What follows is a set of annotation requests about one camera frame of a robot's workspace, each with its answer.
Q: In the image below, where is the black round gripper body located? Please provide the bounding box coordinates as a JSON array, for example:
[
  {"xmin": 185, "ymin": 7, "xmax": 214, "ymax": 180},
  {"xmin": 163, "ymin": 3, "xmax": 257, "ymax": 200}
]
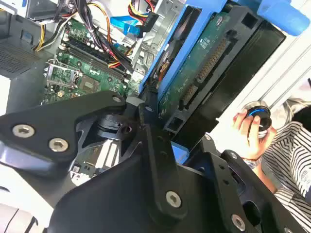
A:
[{"xmin": 46, "ymin": 114, "xmax": 307, "ymax": 233}]

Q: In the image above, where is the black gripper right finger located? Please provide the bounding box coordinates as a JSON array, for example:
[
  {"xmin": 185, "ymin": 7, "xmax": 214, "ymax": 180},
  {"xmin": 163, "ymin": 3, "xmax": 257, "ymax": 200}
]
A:
[{"xmin": 187, "ymin": 133, "xmax": 307, "ymax": 233}]

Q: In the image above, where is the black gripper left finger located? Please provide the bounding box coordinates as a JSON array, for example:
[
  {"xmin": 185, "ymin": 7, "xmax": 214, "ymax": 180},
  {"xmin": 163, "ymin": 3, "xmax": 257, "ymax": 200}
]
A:
[{"xmin": 0, "ymin": 91, "xmax": 189, "ymax": 222}]

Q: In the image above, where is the round black tool blue ring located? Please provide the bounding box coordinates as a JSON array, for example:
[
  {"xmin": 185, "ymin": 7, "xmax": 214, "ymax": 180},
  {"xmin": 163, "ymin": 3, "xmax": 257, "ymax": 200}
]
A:
[{"xmin": 241, "ymin": 100, "xmax": 273, "ymax": 139}]

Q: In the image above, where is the hard disk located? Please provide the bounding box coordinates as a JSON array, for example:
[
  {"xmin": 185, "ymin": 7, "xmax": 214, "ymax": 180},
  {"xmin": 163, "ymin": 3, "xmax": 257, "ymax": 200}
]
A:
[{"xmin": 139, "ymin": 0, "xmax": 307, "ymax": 168}]

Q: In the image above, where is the person's hand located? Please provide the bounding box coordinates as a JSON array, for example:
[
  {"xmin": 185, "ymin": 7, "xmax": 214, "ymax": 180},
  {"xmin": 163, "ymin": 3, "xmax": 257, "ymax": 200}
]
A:
[{"xmin": 232, "ymin": 108, "xmax": 277, "ymax": 161}]

